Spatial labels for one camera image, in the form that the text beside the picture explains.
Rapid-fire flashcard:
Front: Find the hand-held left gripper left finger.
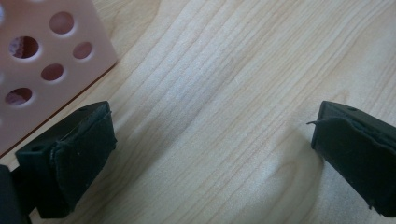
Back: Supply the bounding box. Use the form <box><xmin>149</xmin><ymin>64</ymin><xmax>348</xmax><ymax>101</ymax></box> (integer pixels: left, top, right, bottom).
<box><xmin>14</xmin><ymin>100</ymin><xmax>119</xmax><ymax>219</ymax></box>

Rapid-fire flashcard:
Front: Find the pink perforated plastic basket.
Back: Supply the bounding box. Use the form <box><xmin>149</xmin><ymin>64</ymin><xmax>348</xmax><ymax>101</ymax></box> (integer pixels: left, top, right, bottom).
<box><xmin>0</xmin><ymin>0</ymin><xmax>119</xmax><ymax>159</ymax></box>

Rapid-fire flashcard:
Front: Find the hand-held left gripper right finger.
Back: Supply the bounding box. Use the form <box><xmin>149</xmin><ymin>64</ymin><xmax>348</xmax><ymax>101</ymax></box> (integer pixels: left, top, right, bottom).
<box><xmin>305</xmin><ymin>100</ymin><xmax>396</xmax><ymax>218</ymax></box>

